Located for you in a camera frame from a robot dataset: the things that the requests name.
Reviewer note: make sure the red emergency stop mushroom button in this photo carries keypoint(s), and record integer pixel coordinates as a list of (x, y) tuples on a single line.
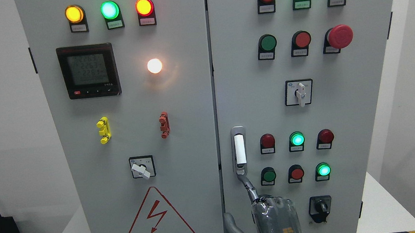
[(336, 38)]

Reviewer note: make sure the dark red light middle right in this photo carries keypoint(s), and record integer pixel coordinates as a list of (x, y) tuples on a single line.
[(325, 139)]

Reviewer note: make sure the grey cabinet door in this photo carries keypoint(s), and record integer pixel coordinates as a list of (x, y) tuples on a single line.
[(186, 161), (251, 93)]

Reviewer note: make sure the left white selector switch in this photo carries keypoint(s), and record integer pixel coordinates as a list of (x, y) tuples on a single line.
[(142, 167)]

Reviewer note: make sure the dark red light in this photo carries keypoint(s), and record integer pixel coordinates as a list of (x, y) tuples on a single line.
[(325, 139), (267, 144)]

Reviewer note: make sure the silver door handle lock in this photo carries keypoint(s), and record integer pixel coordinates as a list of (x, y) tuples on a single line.
[(239, 150)]

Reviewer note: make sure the green indicator light top left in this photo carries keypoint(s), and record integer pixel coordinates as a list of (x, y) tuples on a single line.
[(112, 15)]

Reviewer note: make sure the green lit light middle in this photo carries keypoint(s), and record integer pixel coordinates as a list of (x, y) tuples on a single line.
[(296, 142)]

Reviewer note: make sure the black rotary knob switch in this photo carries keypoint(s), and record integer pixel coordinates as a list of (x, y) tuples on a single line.
[(319, 208)]

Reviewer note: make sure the red plastic terminal clip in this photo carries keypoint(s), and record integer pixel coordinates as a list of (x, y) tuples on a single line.
[(164, 125)]

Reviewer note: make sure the yellow plastic terminal clip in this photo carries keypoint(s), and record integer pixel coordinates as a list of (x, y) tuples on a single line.
[(104, 130)]

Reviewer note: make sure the yellow indicator light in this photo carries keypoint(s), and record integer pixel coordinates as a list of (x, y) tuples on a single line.
[(76, 17)]

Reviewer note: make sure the grey left cabinet door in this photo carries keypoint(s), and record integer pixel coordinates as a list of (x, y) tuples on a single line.
[(186, 161)]

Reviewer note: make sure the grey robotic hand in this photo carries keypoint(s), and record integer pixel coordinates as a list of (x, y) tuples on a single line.
[(270, 214)]

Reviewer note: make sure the white selector switch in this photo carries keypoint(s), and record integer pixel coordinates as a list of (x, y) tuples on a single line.
[(298, 92), (142, 167)]

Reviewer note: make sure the green push button lower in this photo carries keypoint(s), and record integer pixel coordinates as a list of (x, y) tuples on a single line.
[(268, 176)]

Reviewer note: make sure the red lit indicator light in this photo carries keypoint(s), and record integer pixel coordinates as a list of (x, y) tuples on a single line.
[(146, 12)]

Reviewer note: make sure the white cabinet base platform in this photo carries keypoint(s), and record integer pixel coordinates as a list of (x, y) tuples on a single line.
[(381, 213)]

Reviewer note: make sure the green push button upper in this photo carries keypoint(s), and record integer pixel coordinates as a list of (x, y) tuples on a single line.
[(266, 47)]

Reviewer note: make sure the black digital power meter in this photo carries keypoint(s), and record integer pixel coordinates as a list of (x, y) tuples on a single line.
[(89, 71)]

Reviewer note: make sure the grey right cabinet door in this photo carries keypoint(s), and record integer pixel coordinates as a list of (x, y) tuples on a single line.
[(251, 93)]

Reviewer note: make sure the red electrical warning triangle sticker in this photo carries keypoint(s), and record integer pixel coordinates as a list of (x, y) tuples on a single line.
[(157, 215)]

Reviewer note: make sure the green lit light lower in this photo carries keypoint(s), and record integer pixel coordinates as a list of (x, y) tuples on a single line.
[(322, 173)]

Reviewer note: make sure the white glowing indicator light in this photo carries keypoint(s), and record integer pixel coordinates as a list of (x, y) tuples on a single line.
[(154, 65)]

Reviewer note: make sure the upper right white selector switch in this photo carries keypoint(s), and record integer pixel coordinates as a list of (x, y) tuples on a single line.
[(298, 92)]

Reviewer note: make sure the red push button lower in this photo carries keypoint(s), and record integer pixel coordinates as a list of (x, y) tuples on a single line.
[(295, 174)]

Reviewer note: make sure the red push button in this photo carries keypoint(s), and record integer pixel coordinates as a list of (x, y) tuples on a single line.
[(300, 43), (295, 174)]

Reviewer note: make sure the red push button upper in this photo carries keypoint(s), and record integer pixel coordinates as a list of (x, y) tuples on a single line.
[(300, 43)]

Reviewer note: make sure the green push button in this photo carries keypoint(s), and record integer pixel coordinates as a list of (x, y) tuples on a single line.
[(266, 47), (268, 176)]

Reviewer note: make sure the dark red light middle left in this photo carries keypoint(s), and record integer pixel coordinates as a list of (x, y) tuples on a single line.
[(267, 144)]

